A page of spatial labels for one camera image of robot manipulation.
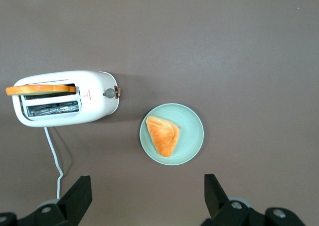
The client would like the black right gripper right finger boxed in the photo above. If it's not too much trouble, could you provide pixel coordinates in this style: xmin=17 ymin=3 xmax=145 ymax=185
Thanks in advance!
xmin=200 ymin=173 xmax=265 ymax=226

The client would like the triangular golden bread piece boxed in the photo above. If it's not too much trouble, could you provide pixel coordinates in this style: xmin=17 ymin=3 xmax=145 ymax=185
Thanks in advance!
xmin=145 ymin=115 xmax=181 ymax=158

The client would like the white toaster power cord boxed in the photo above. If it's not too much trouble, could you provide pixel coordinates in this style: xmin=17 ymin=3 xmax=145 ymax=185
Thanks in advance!
xmin=44 ymin=127 xmax=64 ymax=200

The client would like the light green round plate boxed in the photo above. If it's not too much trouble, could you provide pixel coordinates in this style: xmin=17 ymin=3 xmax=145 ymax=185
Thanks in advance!
xmin=139 ymin=103 xmax=205 ymax=166

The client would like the white two-slot toaster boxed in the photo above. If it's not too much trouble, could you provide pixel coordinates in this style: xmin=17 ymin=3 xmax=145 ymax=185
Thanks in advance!
xmin=12 ymin=70 xmax=119 ymax=128

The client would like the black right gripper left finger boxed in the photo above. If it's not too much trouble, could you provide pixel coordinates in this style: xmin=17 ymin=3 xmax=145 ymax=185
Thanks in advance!
xmin=17 ymin=175 xmax=93 ymax=226

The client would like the toast slice in toaster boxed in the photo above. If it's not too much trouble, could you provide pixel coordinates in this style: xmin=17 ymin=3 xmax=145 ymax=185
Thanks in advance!
xmin=5 ymin=84 xmax=77 ymax=97

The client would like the grey toaster lever knob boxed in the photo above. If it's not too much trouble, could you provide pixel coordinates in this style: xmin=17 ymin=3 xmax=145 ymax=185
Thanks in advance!
xmin=103 ymin=86 xmax=122 ymax=100

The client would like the brown table cover mat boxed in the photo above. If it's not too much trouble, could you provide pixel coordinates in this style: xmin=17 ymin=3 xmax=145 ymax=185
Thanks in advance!
xmin=0 ymin=0 xmax=319 ymax=226

